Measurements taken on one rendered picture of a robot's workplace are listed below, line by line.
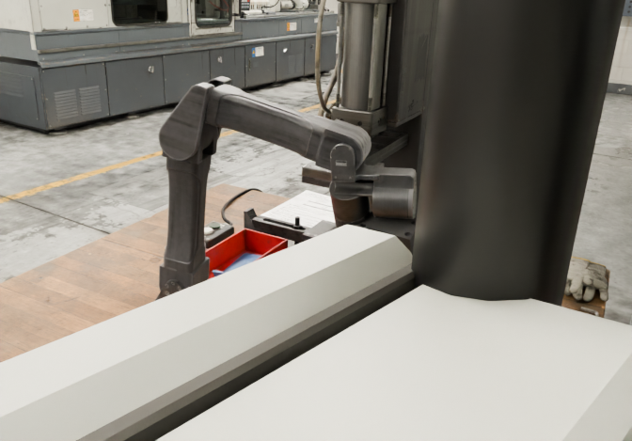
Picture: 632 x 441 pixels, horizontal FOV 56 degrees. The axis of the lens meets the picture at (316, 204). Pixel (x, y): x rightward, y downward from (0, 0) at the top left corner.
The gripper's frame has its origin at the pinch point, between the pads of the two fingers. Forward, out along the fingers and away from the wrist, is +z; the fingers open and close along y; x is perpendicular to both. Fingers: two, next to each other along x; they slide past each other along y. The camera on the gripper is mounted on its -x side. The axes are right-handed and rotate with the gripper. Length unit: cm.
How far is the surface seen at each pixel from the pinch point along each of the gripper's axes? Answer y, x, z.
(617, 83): 809, 5, 494
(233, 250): 7.2, 38.2, 19.9
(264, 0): 585, 466, 294
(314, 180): 20.2, 21.0, 3.7
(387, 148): 33.7, 10.3, 2.9
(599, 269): 44, -36, 35
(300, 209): 38, 42, 38
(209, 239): 8, 46, 20
